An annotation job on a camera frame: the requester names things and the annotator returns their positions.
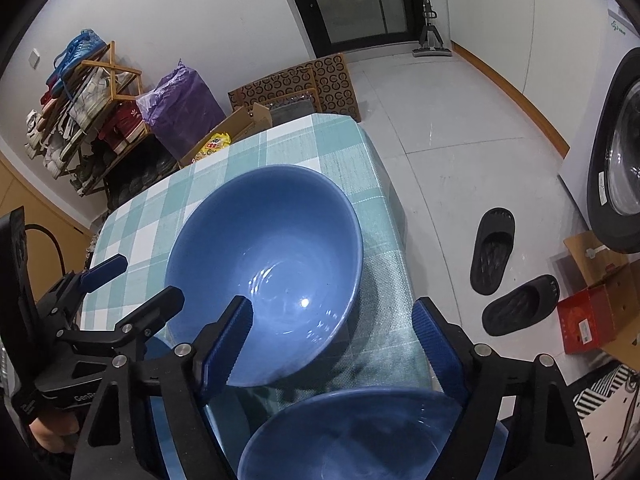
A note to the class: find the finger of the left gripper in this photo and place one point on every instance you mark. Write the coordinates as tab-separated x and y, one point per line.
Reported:
106	271
144	322

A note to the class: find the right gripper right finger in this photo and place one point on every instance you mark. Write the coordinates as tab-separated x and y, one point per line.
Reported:
446	347

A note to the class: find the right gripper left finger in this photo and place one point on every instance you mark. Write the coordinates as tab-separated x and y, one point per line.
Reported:
218	346

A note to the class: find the blue ceramic bowl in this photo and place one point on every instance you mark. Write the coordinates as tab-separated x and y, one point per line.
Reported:
286	238

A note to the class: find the left hand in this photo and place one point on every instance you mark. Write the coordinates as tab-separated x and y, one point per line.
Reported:
57	432

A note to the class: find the teal checked tablecloth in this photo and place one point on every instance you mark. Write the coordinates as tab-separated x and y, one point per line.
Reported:
375	346

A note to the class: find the black slipper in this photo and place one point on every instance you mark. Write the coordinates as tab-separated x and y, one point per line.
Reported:
493	246
525	306

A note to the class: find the wooden door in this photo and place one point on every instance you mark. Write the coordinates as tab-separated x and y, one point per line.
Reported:
44	267

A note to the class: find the red box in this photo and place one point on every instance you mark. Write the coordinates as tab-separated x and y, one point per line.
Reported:
591	318

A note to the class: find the wooden shoe rack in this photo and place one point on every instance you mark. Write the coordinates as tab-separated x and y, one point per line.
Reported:
89	127

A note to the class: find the purple bag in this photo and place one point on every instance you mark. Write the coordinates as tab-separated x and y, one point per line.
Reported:
180	110

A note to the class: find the open cardboard box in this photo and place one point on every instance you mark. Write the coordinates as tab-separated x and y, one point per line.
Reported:
239	125

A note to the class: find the white washing machine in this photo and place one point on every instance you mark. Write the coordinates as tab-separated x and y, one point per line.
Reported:
601	169

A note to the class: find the patterned cardboard box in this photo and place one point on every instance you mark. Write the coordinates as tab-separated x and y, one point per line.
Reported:
326	80

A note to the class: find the vacuum cleaner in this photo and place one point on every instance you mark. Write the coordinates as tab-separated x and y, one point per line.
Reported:
431	44

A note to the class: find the black glass door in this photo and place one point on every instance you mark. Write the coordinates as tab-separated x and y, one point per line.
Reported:
334	26

